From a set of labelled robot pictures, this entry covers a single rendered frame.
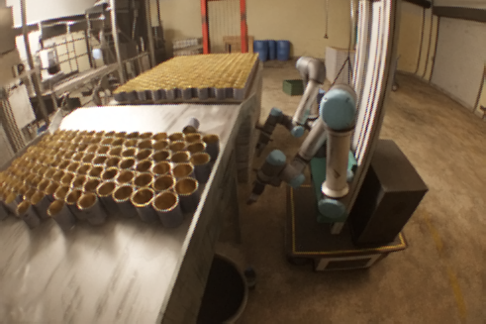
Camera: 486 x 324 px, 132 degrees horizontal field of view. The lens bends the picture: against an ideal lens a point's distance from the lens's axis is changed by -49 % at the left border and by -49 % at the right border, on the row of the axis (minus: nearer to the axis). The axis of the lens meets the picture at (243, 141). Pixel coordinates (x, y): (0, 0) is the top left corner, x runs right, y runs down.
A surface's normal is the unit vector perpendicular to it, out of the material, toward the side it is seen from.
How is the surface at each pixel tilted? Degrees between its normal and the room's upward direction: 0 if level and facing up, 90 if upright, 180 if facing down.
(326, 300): 0
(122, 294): 0
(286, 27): 90
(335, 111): 83
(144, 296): 0
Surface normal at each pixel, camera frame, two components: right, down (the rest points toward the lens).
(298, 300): -0.03, -0.85
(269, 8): -0.14, 0.52
